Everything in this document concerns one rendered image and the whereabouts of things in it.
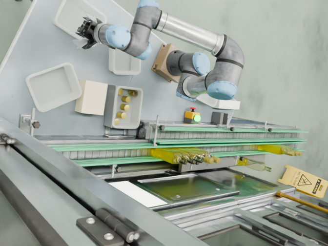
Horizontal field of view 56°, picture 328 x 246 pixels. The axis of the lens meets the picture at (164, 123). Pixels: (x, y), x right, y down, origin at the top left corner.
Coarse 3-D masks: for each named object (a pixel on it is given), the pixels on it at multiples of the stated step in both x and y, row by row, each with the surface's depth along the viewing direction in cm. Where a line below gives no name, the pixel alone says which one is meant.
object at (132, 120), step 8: (128, 88) 163; (136, 88) 166; (120, 96) 169; (128, 96) 172; (136, 96) 172; (120, 104) 170; (128, 104) 173; (136, 104) 172; (128, 112) 174; (136, 112) 172; (112, 120) 161; (120, 120) 172; (128, 120) 175; (136, 120) 172; (128, 128) 167
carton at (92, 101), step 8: (80, 80) 153; (88, 88) 150; (96, 88) 153; (104, 88) 156; (88, 96) 151; (96, 96) 154; (104, 96) 157; (80, 104) 151; (88, 104) 152; (96, 104) 154; (104, 104) 157; (80, 112) 151; (88, 112) 152; (96, 112) 155
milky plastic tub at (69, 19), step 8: (64, 0) 136; (72, 0) 144; (80, 0) 142; (64, 8) 144; (72, 8) 146; (80, 8) 148; (88, 8) 146; (96, 8) 146; (56, 16) 135; (64, 16) 144; (72, 16) 146; (80, 16) 149; (96, 16) 152; (104, 16) 149; (56, 24) 136; (64, 24) 145; (72, 24) 147; (80, 24) 150; (72, 32) 141
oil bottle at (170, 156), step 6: (156, 150) 171; (162, 150) 167; (168, 150) 166; (156, 156) 171; (162, 156) 167; (168, 156) 163; (174, 156) 160; (180, 156) 161; (168, 162) 163; (174, 162) 160
